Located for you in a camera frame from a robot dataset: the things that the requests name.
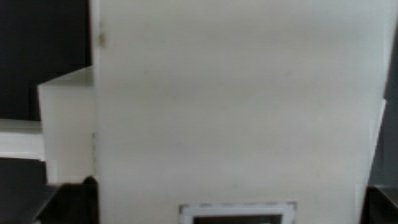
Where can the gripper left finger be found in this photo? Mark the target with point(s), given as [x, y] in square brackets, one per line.
[73, 207]

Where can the white obstacle fence bar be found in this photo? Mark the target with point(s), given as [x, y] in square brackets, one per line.
[21, 143]

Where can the white cabinet body box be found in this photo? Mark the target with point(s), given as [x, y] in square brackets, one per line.
[68, 117]

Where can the white cabinet top block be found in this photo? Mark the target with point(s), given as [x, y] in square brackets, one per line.
[240, 97]

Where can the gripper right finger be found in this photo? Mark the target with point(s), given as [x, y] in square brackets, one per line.
[382, 205]

